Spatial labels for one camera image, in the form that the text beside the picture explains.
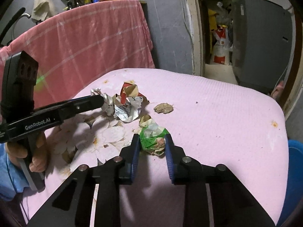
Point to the white wrapper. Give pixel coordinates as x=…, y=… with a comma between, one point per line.
x=107, y=104

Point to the blue plastic basin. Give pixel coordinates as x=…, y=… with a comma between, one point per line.
x=294, y=170

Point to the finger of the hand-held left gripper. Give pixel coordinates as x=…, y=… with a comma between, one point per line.
x=92, y=101

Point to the yellow bag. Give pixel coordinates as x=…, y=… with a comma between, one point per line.
x=211, y=26

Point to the beige towel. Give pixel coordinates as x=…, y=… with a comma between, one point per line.
x=42, y=7

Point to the red brown wrapper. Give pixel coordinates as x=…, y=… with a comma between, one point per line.
x=130, y=90

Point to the person's left hand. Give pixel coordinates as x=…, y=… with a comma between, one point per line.
x=14, y=150

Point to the pink checked cloth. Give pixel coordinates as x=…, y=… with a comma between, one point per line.
x=94, y=40

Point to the grey washing machine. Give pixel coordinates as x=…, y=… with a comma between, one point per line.
x=260, y=52

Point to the white red sack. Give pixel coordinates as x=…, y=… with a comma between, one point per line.
x=221, y=49

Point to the silver foil wrapper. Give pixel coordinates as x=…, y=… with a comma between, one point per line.
x=125, y=113

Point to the pink floral cloth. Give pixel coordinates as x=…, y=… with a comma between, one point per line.
x=224, y=123

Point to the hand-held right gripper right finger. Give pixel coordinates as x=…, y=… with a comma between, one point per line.
x=169, y=158

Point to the wooden door frame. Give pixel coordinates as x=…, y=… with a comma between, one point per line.
x=194, y=28

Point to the brown lump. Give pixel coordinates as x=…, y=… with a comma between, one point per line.
x=163, y=108

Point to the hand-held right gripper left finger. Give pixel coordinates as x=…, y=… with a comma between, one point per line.
x=135, y=156

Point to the green yellow wrapper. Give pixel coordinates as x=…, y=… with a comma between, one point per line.
x=148, y=139

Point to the pink item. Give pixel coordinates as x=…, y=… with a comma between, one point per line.
x=278, y=89

